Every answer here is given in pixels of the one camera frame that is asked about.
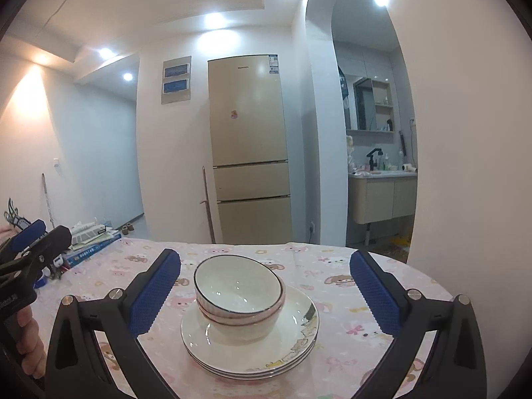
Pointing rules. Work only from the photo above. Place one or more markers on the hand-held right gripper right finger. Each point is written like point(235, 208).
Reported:
point(374, 295)

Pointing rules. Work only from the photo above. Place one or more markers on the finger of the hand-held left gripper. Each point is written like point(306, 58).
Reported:
point(31, 232)
point(54, 243)

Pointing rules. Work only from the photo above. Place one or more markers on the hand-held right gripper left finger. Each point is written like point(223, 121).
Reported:
point(156, 295)

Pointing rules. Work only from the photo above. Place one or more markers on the white bowl with black rim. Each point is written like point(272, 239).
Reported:
point(237, 286)

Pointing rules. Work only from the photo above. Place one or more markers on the person's left hand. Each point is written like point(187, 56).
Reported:
point(33, 349)

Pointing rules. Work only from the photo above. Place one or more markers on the teal-edged card package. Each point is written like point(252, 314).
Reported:
point(16, 216)

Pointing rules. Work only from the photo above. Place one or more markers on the white long box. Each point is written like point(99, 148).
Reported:
point(85, 232)

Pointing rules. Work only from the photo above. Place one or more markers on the blue book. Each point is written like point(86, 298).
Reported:
point(89, 251)

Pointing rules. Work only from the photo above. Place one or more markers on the white mop pole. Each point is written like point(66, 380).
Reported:
point(46, 199)

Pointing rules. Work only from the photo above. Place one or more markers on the pink cartoon printed tablecloth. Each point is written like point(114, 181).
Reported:
point(332, 320)

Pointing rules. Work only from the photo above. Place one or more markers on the yellow bathroom floor mat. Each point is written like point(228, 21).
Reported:
point(401, 244)

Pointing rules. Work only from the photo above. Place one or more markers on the beige bathroom vanity cabinet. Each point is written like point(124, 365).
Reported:
point(374, 199)

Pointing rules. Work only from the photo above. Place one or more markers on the wooden broom stick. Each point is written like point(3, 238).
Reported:
point(206, 199)

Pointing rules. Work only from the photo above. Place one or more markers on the white hair dryer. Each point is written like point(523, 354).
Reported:
point(409, 168)

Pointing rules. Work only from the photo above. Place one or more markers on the black faucet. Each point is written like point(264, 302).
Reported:
point(372, 158)

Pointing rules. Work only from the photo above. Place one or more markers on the black hanging hair tool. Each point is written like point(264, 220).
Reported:
point(402, 145)

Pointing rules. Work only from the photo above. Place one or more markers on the warm ceiling spotlight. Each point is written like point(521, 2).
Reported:
point(41, 59)

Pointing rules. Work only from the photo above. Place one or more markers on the beige three-door refrigerator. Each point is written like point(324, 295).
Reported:
point(249, 133)

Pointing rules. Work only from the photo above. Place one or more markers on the bathroom mirror cabinet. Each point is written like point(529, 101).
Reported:
point(365, 104)

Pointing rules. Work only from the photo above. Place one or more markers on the grey wall electrical panel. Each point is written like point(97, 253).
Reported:
point(176, 97)

